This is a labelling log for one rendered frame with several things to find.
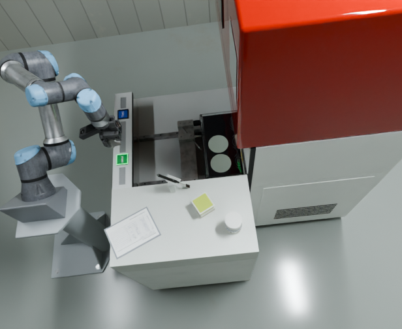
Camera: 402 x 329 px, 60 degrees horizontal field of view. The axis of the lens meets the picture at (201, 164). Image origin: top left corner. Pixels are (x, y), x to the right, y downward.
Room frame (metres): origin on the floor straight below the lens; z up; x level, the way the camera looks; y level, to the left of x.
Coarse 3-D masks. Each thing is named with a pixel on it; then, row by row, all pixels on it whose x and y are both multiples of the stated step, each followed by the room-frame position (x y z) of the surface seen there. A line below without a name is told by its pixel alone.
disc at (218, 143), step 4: (216, 136) 0.88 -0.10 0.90; (220, 136) 0.88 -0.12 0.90; (212, 140) 0.86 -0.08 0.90; (216, 140) 0.86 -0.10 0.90; (220, 140) 0.85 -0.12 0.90; (224, 140) 0.85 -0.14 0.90; (208, 144) 0.84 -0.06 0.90; (212, 144) 0.84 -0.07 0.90; (216, 144) 0.84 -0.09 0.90; (220, 144) 0.83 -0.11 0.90; (224, 144) 0.83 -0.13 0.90; (212, 148) 0.82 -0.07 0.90; (216, 148) 0.81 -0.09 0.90; (220, 148) 0.81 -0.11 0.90; (224, 148) 0.81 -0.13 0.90; (216, 152) 0.79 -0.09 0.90; (220, 152) 0.79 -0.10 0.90
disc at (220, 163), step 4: (216, 156) 0.77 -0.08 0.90; (220, 156) 0.77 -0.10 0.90; (224, 156) 0.76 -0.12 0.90; (212, 160) 0.75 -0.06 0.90; (216, 160) 0.75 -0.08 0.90; (220, 160) 0.75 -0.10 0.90; (224, 160) 0.74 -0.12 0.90; (228, 160) 0.74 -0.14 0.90; (212, 164) 0.73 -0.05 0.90; (216, 164) 0.73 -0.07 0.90; (220, 164) 0.72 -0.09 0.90; (224, 164) 0.72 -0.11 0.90; (228, 164) 0.71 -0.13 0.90; (216, 168) 0.71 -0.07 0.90; (220, 168) 0.70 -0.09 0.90; (224, 168) 0.70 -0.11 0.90; (228, 168) 0.69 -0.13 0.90
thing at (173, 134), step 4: (172, 132) 0.99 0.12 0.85; (176, 132) 0.98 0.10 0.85; (196, 132) 0.96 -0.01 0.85; (200, 132) 0.95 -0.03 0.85; (140, 136) 0.99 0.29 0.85; (144, 136) 0.99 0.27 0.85; (148, 136) 0.98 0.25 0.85; (152, 136) 0.98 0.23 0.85; (156, 136) 0.98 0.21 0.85; (160, 136) 0.97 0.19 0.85; (164, 136) 0.97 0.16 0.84; (168, 136) 0.97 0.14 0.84; (172, 136) 0.97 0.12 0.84; (176, 136) 0.96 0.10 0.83; (140, 140) 0.98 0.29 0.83; (144, 140) 0.98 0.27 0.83; (148, 140) 0.98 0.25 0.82
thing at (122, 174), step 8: (120, 96) 1.19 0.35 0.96; (128, 96) 1.18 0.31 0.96; (120, 104) 1.14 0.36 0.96; (128, 104) 1.13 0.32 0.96; (120, 120) 1.04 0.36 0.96; (128, 120) 1.03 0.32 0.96; (128, 128) 0.99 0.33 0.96; (128, 136) 0.94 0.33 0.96; (128, 144) 0.89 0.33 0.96; (120, 152) 0.86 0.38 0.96; (128, 152) 0.85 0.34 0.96; (128, 160) 0.81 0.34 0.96; (120, 168) 0.77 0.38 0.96; (128, 168) 0.76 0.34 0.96; (112, 176) 0.74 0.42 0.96; (120, 176) 0.73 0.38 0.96; (128, 176) 0.72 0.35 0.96; (112, 184) 0.70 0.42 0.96; (120, 184) 0.69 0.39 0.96; (128, 184) 0.68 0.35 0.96
